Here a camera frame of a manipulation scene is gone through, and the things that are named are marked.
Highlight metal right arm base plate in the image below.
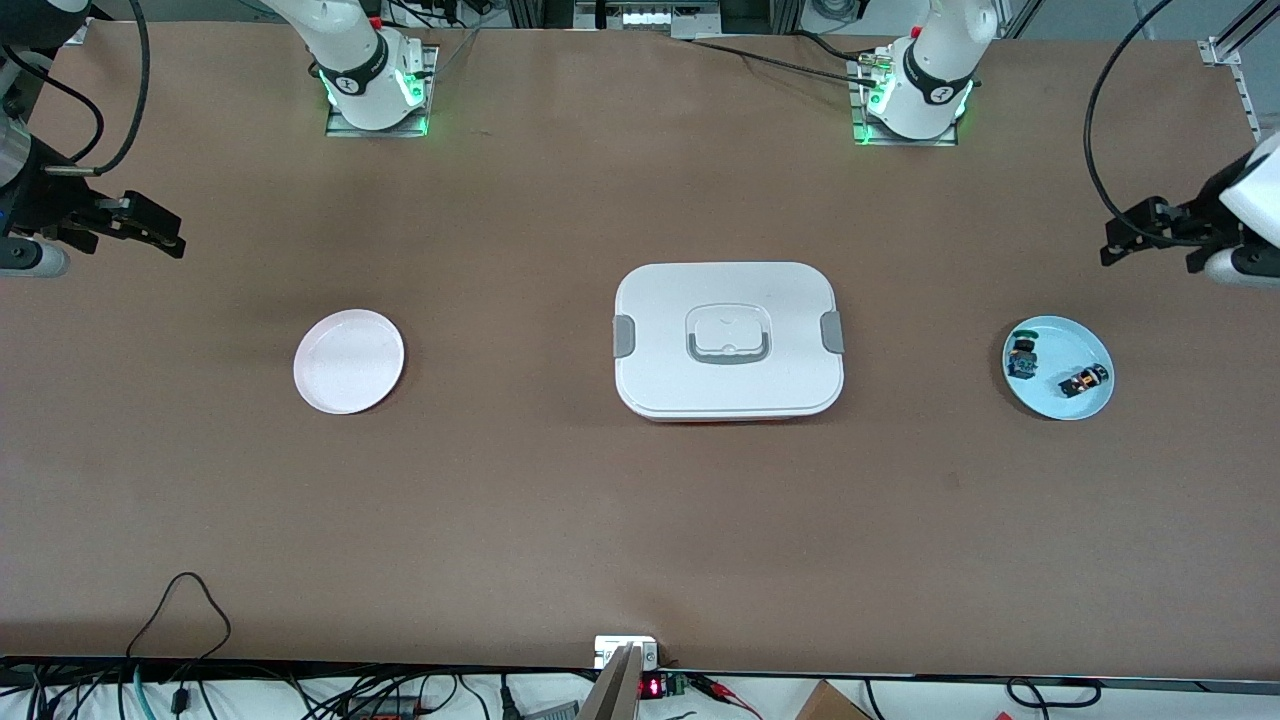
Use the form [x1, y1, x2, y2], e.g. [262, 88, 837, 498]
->
[325, 44, 441, 139]

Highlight grey slanted bar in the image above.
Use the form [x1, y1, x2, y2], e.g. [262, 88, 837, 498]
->
[578, 643, 643, 720]

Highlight red clip lead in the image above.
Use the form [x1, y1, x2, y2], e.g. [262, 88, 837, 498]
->
[688, 674, 763, 720]

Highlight white lunch box grey clasps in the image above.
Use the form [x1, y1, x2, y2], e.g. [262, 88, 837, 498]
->
[612, 262, 846, 424]

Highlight small white box device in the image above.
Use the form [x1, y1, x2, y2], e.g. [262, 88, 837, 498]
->
[594, 636, 661, 669]

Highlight thin black looped cable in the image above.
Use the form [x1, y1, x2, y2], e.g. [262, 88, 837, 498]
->
[125, 572, 233, 661]

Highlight orange and black push-button switch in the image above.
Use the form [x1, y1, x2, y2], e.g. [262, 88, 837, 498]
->
[1058, 364, 1112, 400]

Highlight white power strip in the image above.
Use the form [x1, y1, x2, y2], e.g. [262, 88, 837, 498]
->
[620, 8, 723, 32]

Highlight black cable loop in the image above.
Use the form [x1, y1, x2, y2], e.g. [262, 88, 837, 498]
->
[1005, 678, 1103, 710]

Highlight blue and black push-button switch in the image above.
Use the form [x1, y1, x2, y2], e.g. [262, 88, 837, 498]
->
[1007, 328, 1042, 382]

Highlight black left arm base cable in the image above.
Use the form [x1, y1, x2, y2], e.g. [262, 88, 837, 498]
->
[690, 30, 879, 85]

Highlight pale pink round plate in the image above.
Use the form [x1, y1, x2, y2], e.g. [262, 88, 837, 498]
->
[293, 309, 406, 415]

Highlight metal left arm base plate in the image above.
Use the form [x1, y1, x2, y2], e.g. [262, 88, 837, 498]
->
[850, 50, 961, 148]

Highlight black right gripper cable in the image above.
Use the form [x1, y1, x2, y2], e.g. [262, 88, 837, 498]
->
[0, 0, 152, 179]

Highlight brown cardboard box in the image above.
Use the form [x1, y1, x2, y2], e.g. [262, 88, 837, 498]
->
[795, 680, 871, 720]

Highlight light blue round plate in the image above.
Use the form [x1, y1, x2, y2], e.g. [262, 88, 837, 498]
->
[1002, 316, 1116, 421]

